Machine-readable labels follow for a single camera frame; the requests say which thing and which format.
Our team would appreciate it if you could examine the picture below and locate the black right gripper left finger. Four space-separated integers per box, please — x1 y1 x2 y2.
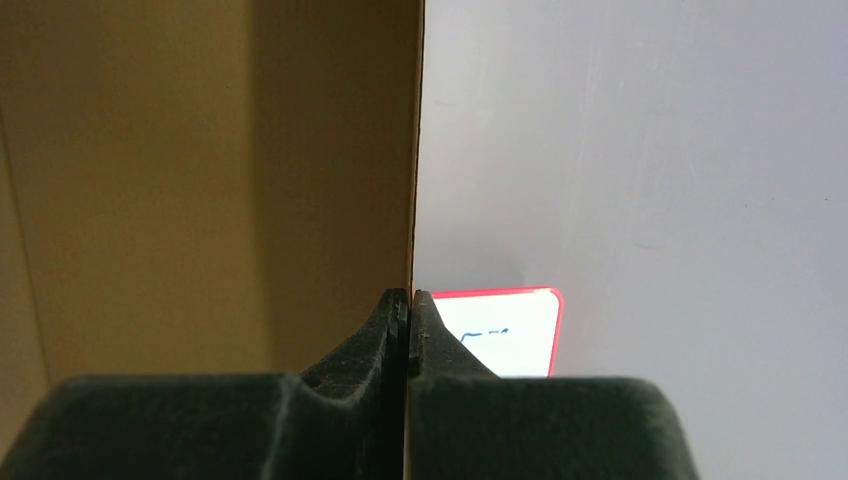
1 289 409 479

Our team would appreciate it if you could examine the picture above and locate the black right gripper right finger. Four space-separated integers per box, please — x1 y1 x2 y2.
407 290 698 479

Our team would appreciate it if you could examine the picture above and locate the brown cardboard box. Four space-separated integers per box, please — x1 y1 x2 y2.
1 1 424 446

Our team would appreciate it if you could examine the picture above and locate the pink framed whiteboard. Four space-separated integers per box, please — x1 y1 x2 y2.
432 286 565 378

